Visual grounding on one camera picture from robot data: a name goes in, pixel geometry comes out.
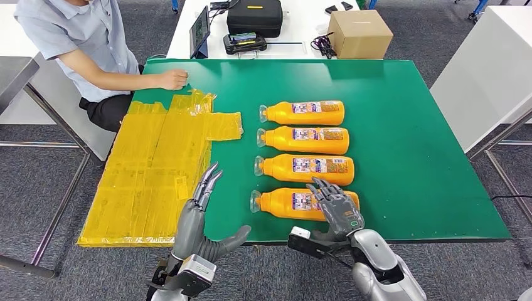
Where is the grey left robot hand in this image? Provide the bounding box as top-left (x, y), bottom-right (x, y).
top-left (171, 162), bottom-right (253, 264)

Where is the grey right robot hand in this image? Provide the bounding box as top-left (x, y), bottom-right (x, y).
top-left (306, 177), bottom-right (366, 243)

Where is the orange detergent bottle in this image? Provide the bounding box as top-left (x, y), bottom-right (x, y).
top-left (253, 154), bottom-right (355, 187)
top-left (255, 125), bottom-right (350, 156)
top-left (258, 100), bottom-right (345, 127)
top-left (250, 187), bottom-right (361, 222)

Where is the yellow taped cardboard sheet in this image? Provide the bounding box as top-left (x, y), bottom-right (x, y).
top-left (77, 88), bottom-right (244, 249)

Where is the brown cardboard box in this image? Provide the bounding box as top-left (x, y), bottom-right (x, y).
top-left (327, 9), bottom-right (394, 60)

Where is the white side table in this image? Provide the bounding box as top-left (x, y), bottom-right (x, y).
top-left (429, 5), bottom-right (532, 227)

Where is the black handheld controller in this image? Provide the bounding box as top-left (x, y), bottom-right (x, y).
top-left (223, 31), bottom-right (268, 56)

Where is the black tablet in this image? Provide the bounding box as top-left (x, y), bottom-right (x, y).
top-left (189, 5), bottom-right (211, 60)

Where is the black carrying case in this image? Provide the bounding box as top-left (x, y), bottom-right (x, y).
top-left (226, 0), bottom-right (284, 39)

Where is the person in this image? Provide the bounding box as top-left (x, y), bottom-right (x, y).
top-left (13, 0), bottom-right (190, 134)

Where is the dark grey steel table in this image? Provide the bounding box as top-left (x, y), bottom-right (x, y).
top-left (0, 56), bottom-right (92, 279)

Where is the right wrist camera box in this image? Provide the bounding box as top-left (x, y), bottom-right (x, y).
top-left (287, 226), bottom-right (333, 260)

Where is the black floor cable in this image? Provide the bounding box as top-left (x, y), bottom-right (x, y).
top-left (490, 193), bottom-right (532, 201)

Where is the black cable bundle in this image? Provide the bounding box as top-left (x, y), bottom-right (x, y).
top-left (310, 31), bottom-right (338, 60)

